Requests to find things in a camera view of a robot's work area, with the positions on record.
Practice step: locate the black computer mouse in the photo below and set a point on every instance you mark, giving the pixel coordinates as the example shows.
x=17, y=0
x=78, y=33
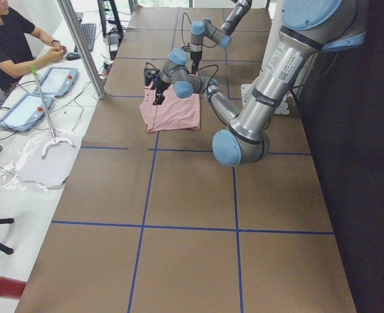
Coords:
x=72, y=56

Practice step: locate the seated person black shirt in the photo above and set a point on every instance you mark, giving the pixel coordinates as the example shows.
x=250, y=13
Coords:
x=16, y=58

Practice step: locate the far blue teach pendant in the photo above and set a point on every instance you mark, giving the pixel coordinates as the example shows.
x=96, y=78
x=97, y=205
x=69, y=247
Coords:
x=57, y=81

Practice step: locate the pink Snoopy t-shirt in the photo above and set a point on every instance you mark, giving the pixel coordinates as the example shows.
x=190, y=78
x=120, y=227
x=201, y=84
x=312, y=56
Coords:
x=173, y=114

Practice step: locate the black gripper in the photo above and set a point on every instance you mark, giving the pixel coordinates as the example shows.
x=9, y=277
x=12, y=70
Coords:
x=161, y=86
x=195, y=60

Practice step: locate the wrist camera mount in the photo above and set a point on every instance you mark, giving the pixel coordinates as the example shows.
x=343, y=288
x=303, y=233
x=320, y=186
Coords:
x=150, y=72
x=186, y=49

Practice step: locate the red cylinder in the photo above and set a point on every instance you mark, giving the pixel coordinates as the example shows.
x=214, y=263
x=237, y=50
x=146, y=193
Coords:
x=11, y=288

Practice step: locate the blue teach pendant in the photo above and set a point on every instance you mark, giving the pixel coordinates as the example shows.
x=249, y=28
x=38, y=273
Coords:
x=57, y=81
x=24, y=115

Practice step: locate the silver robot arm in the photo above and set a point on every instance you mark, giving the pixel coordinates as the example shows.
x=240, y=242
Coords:
x=307, y=27
x=221, y=36

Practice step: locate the aluminium frame post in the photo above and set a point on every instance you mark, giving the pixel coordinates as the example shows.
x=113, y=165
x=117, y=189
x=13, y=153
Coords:
x=76, y=33

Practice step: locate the white paper sheet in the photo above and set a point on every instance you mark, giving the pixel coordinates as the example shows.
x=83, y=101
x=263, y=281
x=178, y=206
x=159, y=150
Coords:
x=55, y=167

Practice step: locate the near blue teach pendant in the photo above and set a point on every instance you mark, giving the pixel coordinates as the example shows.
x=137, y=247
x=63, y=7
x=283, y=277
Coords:
x=24, y=115

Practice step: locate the black power adapter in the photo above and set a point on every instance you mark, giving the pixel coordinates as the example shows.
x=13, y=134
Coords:
x=113, y=45

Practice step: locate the black keyboard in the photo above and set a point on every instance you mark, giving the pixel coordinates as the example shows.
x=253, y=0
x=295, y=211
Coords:
x=88, y=31

